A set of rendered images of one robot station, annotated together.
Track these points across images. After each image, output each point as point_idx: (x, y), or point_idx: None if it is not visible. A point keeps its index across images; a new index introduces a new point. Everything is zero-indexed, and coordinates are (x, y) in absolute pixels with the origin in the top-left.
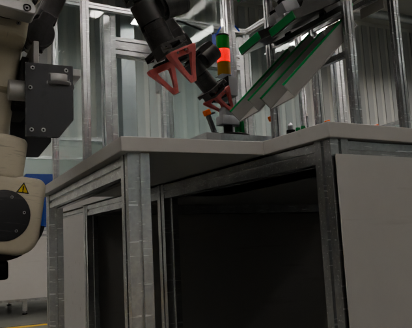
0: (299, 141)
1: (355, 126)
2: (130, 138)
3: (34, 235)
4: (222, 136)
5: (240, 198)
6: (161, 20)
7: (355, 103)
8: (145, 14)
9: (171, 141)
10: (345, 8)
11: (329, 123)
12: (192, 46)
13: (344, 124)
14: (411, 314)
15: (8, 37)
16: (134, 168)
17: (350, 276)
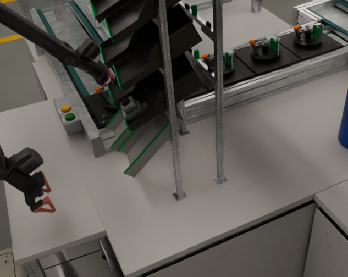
0: (117, 259)
1: (144, 268)
2: (20, 260)
3: None
4: (103, 137)
5: None
6: (23, 183)
7: (176, 177)
8: (11, 183)
9: (45, 251)
10: (170, 122)
11: (125, 276)
12: (47, 202)
13: (137, 271)
14: None
15: None
16: (27, 264)
17: None
